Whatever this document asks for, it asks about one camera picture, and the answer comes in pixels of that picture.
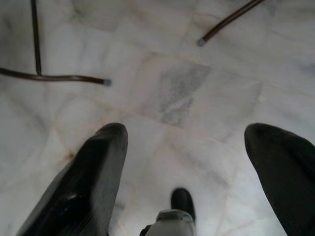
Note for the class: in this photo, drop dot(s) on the grey robot leg black foot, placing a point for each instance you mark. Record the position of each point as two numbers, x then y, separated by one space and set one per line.
182 201

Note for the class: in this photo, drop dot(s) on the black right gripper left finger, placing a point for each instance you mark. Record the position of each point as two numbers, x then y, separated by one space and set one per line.
81 186

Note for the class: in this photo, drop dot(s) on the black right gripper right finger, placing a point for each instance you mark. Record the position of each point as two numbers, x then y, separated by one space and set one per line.
288 177

